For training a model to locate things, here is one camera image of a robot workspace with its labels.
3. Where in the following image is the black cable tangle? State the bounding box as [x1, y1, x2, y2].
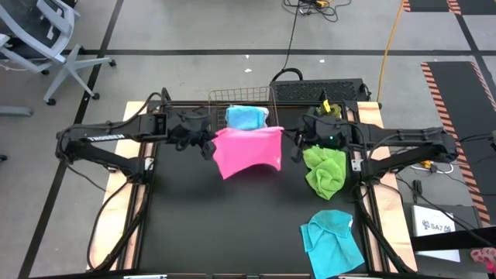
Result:
[282, 0, 353, 23]

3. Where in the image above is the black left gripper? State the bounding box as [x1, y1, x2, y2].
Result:
[176, 115, 217, 160]

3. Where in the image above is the black diagonal frame strut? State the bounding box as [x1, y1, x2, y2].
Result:
[92, 185, 149, 272]
[350, 181, 412, 274]

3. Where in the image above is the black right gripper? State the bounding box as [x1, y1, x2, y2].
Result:
[290, 114, 325, 164]

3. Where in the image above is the black perforated computer case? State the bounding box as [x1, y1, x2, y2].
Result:
[268, 77, 370, 104]

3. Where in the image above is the black floor cable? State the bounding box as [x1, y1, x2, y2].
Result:
[270, 0, 305, 83]

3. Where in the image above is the black table frame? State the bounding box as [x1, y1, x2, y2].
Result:
[122, 87, 384, 279]

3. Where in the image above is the white labelled box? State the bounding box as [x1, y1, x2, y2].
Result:
[411, 204, 462, 264]

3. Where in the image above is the pink microfiber towel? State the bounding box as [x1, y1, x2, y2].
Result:
[212, 126, 285, 181]

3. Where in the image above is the wooden table side board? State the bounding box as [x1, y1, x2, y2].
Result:
[88, 101, 150, 271]
[355, 101, 419, 273]

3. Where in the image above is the pink patterned object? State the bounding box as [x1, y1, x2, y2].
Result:
[470, 247, 496, 274]

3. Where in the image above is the teal microfiber towel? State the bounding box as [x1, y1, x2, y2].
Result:
[300, 209, 366, 279]

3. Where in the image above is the black hazard-striped floor mat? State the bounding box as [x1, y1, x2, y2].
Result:
[401, 0, 462, 16]
[421, 60, 496, 229]

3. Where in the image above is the green microfiber towel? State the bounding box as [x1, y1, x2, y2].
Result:
[301, 145, 347, 201]

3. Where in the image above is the black beam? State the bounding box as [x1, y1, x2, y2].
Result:
[410, 226, 496, 252]

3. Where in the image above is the yellow floor cable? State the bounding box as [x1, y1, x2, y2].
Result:
[377, 0, 406, 103]

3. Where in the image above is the small green potted plant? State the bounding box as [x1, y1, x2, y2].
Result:
[314, 101, 343, 120]

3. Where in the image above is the gold wire basket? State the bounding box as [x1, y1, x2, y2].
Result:
[208, 86, 280, 131]

